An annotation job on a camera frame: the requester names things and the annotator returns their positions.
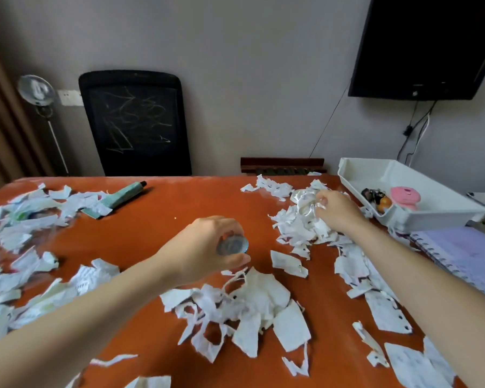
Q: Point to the person's left hand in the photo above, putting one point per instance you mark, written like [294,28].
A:
[194,250]

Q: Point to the person's right hand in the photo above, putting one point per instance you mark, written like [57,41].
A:
[341,214]

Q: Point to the person's left thumb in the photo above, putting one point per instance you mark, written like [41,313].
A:
[236,261]

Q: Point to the person's right fingers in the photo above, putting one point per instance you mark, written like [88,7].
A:
[322,204]

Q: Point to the shiny clear plastic wrap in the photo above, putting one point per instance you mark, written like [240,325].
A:
[305,202]

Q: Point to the person's right forearm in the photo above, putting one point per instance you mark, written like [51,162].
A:
[432,299]

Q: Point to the person's left forearm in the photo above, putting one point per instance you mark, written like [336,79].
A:
[76,323]

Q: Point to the pile of torn paper scraps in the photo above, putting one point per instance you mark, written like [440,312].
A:
[20,254]
[246,307]
[303,230]

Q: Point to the torn white paper scrap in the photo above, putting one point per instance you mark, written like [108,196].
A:
[287,263]
[370,343]
[438,357]
[149,382]
[412,367]

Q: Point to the black clip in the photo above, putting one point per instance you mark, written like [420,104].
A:
[372,194]

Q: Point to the dark brown wooden rack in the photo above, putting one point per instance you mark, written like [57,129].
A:
[283,164]

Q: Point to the brown round item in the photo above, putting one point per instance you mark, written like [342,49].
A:
[385,204]

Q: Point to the pink round plastic item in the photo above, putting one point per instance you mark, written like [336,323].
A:
[405,197]

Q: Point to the white plastic tray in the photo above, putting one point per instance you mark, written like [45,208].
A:
[440,206]

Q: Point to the green tube with black cap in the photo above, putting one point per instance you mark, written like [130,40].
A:
[121,195]

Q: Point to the spiral notebook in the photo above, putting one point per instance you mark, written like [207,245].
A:
[464,254]

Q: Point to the thin torn white paper strip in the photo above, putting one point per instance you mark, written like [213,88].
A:
[113,360]

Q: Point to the black mesh office chair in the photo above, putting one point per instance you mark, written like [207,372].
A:
[135,121]

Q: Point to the brown curtain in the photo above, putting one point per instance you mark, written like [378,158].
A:
[8,149]

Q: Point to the silver floor lamp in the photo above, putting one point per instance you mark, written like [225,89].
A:
[36,90]

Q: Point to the black wall television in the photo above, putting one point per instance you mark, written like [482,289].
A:
[424,44]

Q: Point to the white wall outlet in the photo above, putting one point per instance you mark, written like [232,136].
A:
[70,97]

